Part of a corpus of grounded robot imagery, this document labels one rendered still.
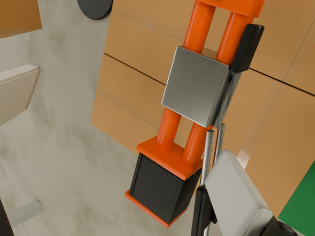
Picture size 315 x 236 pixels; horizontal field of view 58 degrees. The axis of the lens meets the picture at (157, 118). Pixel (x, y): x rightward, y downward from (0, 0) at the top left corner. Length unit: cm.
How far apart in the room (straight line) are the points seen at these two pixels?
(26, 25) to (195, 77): 136
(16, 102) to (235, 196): 13
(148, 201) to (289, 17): 79
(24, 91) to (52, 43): 248
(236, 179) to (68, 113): 250
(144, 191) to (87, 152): 222
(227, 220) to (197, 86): 16
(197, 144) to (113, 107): 113
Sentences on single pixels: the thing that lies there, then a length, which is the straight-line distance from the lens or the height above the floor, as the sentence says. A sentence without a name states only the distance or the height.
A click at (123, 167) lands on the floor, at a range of 232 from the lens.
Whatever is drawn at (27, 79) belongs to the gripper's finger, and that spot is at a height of 145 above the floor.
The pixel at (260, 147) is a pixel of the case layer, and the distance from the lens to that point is 109.
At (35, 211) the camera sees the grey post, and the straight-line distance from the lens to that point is 357.
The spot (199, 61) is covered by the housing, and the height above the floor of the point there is 128.
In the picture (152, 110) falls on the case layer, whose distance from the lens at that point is 127.
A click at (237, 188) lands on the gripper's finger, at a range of 17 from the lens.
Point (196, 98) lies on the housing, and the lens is 30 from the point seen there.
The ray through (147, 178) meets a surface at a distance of 36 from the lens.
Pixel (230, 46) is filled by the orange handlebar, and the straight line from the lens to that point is 28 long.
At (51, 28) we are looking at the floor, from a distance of 266.
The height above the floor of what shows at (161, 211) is 129.
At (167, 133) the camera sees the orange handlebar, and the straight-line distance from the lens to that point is 34.
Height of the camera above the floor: 154
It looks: 52 degrees down
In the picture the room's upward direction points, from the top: 112 degrees counter-clockwise
